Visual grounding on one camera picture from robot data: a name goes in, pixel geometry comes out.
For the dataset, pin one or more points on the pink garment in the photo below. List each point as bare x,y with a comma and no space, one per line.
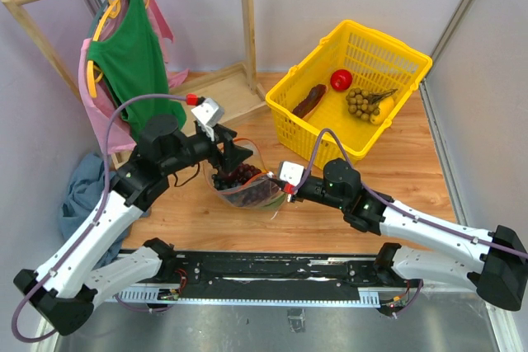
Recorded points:
99,113

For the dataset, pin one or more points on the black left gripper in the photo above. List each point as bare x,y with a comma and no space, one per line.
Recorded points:
233,155

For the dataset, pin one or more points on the watermelon slice toy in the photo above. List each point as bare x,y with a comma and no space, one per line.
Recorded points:
278,201

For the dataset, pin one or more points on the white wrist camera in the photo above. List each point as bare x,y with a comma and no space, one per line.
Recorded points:
290,174
208,114

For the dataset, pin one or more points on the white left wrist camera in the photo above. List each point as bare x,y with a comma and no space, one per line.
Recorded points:
208,114

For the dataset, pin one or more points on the clear zip bag orange zipper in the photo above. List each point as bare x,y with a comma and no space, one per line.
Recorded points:
255,160

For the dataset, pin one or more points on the green tank top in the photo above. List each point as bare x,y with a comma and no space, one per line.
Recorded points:
132,71

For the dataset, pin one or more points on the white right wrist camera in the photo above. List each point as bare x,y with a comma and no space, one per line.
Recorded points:
290,174

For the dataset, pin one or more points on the yellow plastic basket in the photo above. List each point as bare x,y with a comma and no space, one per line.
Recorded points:
378,62

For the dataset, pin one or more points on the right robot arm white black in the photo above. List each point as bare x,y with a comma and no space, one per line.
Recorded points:
493,264

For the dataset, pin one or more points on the wooden clothes rack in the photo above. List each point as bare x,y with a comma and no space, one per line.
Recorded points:
132,56

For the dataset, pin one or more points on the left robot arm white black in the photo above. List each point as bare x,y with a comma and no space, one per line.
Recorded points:
68,287

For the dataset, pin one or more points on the yellow clothes hanger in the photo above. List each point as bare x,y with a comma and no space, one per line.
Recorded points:
94,74

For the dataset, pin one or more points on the red apple toy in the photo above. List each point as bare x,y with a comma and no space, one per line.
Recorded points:
341,80

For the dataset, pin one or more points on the dark purple grape bunch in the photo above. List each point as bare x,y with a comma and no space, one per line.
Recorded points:
241,175

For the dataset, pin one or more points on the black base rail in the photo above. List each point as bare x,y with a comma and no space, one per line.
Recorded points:
269,279

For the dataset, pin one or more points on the tan longan bunch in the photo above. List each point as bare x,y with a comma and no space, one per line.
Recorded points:
361,103

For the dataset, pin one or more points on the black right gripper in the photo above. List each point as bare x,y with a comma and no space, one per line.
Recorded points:
296,198

